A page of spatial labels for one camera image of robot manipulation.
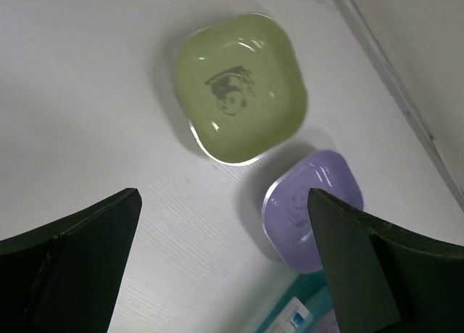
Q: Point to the aluminium rail back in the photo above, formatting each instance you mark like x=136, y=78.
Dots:
x=378, y=58

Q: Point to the purple square plate right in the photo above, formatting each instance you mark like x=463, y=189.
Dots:
x=285, y=215

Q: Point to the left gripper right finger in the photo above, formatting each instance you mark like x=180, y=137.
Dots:
x=382, y=277

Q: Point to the teal transparent plastic bin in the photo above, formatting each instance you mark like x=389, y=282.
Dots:
x=306, y=306

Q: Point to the green square plate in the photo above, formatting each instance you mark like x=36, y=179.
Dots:
x=240, y=85

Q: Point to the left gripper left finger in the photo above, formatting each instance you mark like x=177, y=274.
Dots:
x=65, y=276

